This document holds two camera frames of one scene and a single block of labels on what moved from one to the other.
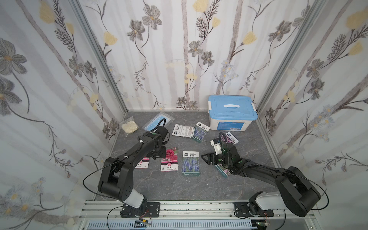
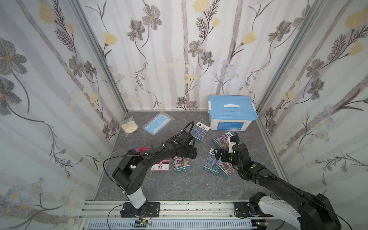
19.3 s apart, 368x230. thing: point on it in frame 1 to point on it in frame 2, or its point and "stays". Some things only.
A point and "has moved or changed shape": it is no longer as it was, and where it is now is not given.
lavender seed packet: x=190 y=163 to x=211 y=161
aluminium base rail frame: x=187 y=215 stays
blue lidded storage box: x=231 y=112 stays
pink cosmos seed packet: x=224 y=171 stays
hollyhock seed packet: x=170 y=163 has moved or changed shape
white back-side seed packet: x=180 y=130 to x=181 y=164
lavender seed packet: x=201 y=131 stays
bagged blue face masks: x=155 y=121 stays
